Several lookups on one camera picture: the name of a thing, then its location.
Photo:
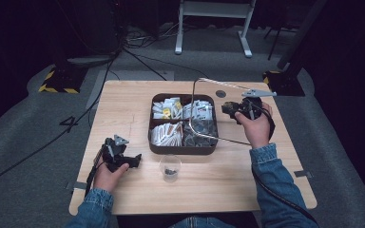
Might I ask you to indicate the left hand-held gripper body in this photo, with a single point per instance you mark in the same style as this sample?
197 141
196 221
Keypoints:
114 153

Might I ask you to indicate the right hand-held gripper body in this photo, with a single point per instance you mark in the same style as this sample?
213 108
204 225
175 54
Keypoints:
252 106

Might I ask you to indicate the clear box lid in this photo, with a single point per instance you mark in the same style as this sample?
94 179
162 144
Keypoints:
209 91

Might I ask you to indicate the pile of dark packets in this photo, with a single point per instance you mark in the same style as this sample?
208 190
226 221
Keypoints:
202 129

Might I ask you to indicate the clear plastic cup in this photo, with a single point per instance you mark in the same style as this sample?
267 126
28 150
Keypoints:
169 163

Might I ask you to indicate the dark contents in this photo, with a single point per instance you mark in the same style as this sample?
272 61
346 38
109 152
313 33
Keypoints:
170 172

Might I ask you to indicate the dark four-compartment box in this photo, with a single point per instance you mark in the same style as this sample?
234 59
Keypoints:
183 150

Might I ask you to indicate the person's right hand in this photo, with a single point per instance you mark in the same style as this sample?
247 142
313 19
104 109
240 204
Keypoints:
257 129

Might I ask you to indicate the person's left hand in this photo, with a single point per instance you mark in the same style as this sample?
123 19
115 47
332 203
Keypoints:
106 180

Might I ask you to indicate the round grey table grommet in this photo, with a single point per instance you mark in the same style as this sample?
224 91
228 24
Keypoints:
220 93

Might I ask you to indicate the pile of white brown sticks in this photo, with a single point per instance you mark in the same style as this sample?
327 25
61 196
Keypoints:
166 133

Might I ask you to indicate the black yellow striped stand base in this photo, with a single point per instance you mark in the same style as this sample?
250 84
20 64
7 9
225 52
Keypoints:
285 84
64 79

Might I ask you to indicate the grey tape piece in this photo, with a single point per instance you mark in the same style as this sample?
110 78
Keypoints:
302 174
80 185

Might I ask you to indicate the pile of white yellow packets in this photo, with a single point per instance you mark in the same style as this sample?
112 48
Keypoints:
166 109

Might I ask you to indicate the black tripod legs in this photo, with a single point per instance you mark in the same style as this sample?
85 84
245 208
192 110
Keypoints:
274 41

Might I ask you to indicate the dark slanted pole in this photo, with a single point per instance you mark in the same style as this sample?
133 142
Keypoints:
301 31

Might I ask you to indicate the person's jeans lap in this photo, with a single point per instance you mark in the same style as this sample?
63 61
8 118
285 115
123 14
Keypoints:
202 222

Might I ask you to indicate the white metal stand frame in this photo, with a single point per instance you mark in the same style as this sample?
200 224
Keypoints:
214 9

